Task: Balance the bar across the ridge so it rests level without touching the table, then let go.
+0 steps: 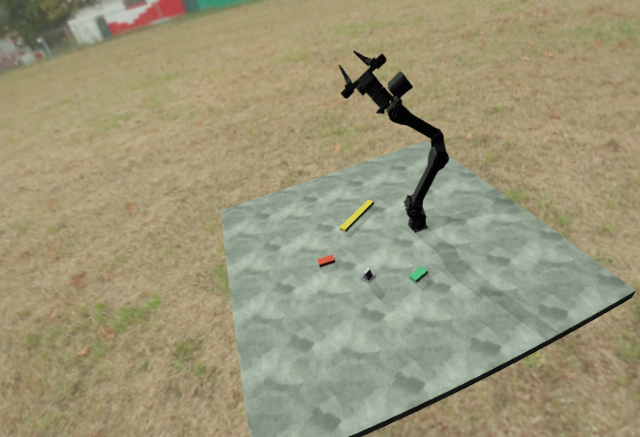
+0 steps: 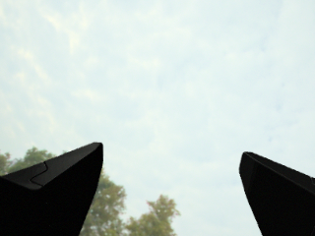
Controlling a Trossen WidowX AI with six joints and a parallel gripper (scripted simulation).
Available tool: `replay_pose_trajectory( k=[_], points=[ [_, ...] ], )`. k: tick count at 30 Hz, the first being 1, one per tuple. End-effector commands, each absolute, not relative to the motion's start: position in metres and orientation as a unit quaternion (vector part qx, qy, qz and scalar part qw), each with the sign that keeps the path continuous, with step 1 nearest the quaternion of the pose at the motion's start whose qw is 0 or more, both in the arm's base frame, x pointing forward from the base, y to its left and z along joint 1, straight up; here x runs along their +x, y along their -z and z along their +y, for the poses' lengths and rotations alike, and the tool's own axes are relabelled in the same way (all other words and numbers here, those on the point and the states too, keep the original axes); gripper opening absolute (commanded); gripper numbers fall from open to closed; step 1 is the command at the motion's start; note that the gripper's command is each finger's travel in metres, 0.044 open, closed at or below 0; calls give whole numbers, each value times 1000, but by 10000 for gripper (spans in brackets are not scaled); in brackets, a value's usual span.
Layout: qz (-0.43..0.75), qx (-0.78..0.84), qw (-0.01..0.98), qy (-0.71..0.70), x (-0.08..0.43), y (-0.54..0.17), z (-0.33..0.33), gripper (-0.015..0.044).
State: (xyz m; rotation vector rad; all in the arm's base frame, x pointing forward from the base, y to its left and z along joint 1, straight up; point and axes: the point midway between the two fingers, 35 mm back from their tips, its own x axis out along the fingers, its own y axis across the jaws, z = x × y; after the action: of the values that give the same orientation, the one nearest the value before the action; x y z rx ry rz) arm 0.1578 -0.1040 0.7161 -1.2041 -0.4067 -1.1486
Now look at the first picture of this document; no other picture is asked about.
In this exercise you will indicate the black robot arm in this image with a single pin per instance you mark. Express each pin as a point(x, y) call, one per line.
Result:
point(398, 113)

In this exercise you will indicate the green rectangular bar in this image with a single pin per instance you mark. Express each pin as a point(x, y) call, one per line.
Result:
point(418, 274)

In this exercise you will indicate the red rectangular block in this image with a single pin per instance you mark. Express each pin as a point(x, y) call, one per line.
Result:
point(326, 261)

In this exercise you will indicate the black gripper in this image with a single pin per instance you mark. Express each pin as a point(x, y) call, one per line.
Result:
point(374, 64)

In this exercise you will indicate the yellow bar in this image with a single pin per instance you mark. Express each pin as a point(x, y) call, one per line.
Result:
point(357, 215)

